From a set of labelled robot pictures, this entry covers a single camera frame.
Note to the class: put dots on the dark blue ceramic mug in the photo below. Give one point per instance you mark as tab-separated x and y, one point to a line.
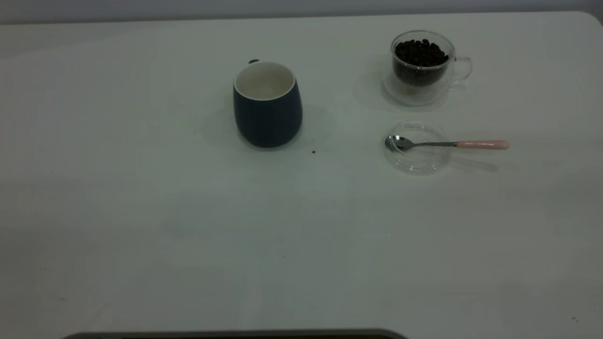
268	120

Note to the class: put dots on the dark roasted coffee beans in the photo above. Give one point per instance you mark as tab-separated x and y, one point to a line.
420	54

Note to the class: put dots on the clear glass saucer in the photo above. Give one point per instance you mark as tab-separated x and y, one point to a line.
419	162

